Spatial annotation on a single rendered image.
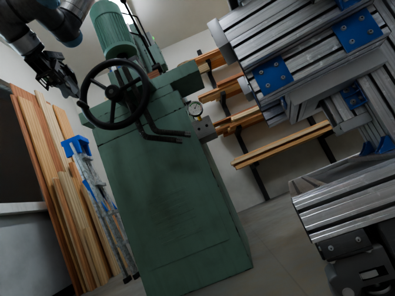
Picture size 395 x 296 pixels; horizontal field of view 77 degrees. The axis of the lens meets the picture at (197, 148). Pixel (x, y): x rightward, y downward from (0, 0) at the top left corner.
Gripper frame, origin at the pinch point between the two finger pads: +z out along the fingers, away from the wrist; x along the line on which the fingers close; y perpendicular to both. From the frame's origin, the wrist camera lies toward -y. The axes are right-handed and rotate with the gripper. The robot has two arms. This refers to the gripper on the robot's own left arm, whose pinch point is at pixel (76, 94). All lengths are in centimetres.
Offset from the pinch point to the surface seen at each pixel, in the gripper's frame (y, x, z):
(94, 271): -1, -95, 142
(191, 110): 6.5, 35.7, 24.2
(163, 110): -3.2, 23.8, 25.8
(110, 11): -67, 16, -1
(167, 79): -14.4, 30.6, 19.3
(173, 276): 54, 2, 59
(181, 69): -15.5, 38.5, 18.6
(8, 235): -25, -126, 86
